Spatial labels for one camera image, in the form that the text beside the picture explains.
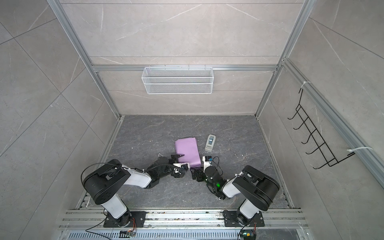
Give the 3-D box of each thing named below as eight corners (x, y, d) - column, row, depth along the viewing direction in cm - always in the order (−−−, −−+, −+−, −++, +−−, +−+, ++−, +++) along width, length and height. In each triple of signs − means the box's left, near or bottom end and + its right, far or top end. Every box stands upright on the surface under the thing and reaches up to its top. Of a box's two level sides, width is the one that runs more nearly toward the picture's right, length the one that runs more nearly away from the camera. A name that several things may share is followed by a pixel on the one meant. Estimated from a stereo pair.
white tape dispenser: (204, 150, 101) (204, 146, 97) (208, 137, 108) (209, 133, 104) (211, 152, 100) (212, 148, 96) (215, 139, 107) (216, 135, 103)
